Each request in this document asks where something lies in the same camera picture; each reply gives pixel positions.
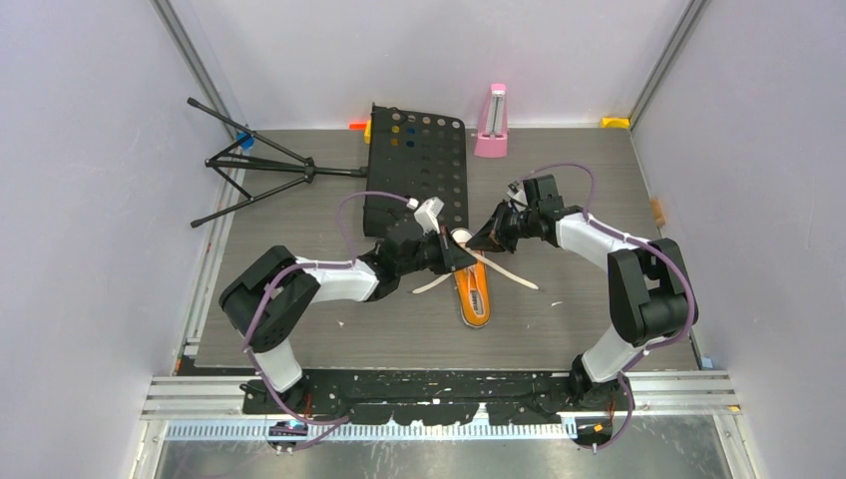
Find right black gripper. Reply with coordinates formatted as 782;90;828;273
467;200;539;254

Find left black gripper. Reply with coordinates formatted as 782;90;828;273
396;224;475;276

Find white shoelace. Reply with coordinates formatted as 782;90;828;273
411;243;541;294

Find orange canvas sneaker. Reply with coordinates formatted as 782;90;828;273
453;259;491;328

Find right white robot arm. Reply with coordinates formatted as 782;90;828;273
467;175;698;410

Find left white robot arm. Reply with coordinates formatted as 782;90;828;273
218;221;477;413

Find pink metronome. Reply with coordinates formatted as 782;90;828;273
473;83;509;159

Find black perforated music stand desk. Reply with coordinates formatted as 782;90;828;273
366;105;469;230

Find yellow orange toy block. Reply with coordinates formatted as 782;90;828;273
348;120;372;145

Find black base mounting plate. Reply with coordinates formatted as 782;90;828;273
239;369;634;426

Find yellow corner block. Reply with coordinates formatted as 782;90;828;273
600;117;631;130

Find black tripod stand legs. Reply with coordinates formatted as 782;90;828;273
186;97;369;229

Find blue clip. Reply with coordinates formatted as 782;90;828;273
235;132;254;151

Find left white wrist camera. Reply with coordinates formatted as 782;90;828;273
406;197;444;233

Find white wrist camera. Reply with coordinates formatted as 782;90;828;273
507;183;527;210
406;197;444;233

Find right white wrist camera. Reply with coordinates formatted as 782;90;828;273
507;183;527;210

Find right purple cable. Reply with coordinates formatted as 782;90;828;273
518;163;696;454

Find purple cable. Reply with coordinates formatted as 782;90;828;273
518;163;696;454
238;192;421;454

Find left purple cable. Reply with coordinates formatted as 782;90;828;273
238;192;421;454

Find aluminium frame rail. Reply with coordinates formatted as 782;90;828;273
141;371;742;442

